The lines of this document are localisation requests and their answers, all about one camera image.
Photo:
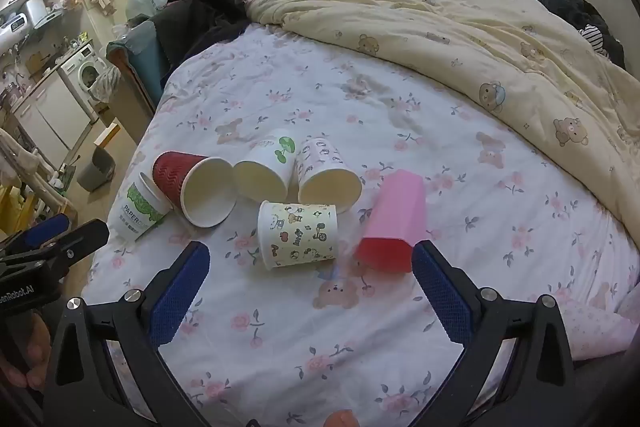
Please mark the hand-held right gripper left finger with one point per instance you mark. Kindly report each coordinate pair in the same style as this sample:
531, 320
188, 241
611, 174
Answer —
180, 292

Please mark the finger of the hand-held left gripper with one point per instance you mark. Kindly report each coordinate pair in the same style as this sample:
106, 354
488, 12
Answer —
45, 229
82, 237

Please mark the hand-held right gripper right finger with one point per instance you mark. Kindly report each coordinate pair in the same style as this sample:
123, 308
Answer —
442, 292

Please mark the green print white paper cup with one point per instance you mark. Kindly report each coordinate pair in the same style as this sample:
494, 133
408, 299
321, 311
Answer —
137, 212

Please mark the pink plastic cup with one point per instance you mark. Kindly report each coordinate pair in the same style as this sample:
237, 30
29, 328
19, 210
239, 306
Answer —
392, 219

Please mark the red ribbed paper cup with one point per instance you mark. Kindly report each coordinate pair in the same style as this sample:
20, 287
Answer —
197, 194

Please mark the cartoon print white paper cup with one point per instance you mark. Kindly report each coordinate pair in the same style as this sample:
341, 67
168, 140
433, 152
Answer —
297, 234

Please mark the white cup with green leaves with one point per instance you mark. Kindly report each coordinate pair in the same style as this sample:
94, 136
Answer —
265, 172

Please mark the pink print paper cup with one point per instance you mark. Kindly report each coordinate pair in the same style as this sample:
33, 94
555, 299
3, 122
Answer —
325, 177

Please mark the person's left hand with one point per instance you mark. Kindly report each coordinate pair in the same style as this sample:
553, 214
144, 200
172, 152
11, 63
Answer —
30, 352

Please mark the yellow bag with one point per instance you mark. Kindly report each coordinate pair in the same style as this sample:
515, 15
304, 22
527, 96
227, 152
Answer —
12, 212

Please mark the grey trash bin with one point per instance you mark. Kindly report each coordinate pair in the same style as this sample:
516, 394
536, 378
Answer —
96, 169

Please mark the cardboard box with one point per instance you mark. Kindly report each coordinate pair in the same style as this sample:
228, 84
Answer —
107, 134

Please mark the white kitchen cabinet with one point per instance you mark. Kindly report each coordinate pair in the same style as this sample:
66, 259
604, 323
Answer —
52, 117

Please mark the white towel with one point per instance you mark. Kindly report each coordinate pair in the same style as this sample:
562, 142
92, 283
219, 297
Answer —
106, 88

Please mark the pink patterned pillow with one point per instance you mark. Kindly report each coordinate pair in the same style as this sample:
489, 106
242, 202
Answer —
597, 327

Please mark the white washing machine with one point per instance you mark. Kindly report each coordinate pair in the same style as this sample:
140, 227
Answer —
82, 72

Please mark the dark clothing pile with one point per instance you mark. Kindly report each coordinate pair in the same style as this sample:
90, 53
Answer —
200, 22

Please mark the cream bear print duvet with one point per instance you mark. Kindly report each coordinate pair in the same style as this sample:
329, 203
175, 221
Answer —
450, 37

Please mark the striped cloth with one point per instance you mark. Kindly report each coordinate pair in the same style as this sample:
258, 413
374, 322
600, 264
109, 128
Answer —
594, 38

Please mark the black fluffy cloth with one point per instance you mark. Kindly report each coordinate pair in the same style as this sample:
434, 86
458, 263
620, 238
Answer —
580, 9

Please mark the teal bed frame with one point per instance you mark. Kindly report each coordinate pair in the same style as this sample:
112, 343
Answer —
142, 57

